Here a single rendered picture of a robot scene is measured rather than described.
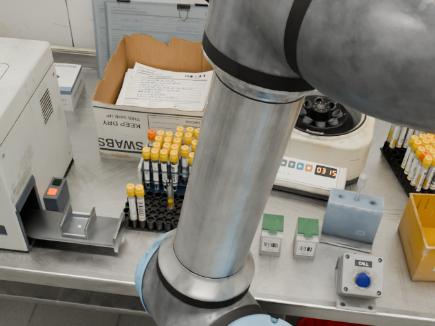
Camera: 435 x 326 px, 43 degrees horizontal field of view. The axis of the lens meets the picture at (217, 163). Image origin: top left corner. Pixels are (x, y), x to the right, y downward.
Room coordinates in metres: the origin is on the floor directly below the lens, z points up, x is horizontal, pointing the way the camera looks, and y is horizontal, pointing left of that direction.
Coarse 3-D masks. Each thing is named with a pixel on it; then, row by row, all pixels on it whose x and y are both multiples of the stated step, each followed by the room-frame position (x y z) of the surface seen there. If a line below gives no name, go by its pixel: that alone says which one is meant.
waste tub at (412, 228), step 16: (416, 208) 0.70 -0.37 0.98; (432, 208) 0.74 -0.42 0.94; (400, 224) 0.74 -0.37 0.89; (416, 224) 0.68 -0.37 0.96; (432, 224) 0.74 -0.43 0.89; (416, 240) 0.65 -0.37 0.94; (432, 240) 0.71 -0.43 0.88; (416, 256) 0.63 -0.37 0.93; (432, 256) 0.61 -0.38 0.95; (416, 272) 0.61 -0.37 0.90; (432, 272) 0.61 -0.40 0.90
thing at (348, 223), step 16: (336, 192) 0.74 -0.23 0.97; (352, 192) 0.74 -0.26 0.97; (336, 208) 0.71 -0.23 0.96; (352, 208) 0.70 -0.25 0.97; (368, 208) 0.70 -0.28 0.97; (336, 224) 0.71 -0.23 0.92; (352, 224) 0.70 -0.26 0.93; (368, 224) 0.69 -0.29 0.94; (320, 240) 0.70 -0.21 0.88; (336, 240) 0.70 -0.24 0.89; (352, 240) 0.70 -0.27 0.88; (368, 240) 0.69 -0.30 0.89
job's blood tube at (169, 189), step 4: (168, 180) 0.75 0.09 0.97; (172, 180) 0.75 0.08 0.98; (168, 184) 0.74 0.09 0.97; (172, 184) 0.75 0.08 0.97; (168, 188) 0.74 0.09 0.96; (172, 188) 0.74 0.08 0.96; (168, 192) 0.74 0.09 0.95; (172, 192) 0.74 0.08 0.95; (168, 196) 0.74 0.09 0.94; (172, 196) 0.74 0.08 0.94; (168, 200) 0.74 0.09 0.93; (172, 200) 0.74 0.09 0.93; (168, 204) 0.74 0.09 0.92; (172, 204) 0.74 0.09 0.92; (168, 208) 0.74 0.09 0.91; (172, 208) 0.74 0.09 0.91
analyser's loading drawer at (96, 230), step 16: (32, 208) 0.72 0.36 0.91; (32, 224) 0.68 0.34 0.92; (48, 224) 0.68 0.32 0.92; (64, 224) 0.66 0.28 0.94; (80, 224) 0.68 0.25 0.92; (96, 224) 0.69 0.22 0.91; (112, 224) 0.69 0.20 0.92; (64, 240) 0.65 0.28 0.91; (80, 240) 0.65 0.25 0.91; (96, 240) 0.65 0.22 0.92; (112, 240) 0.65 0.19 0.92
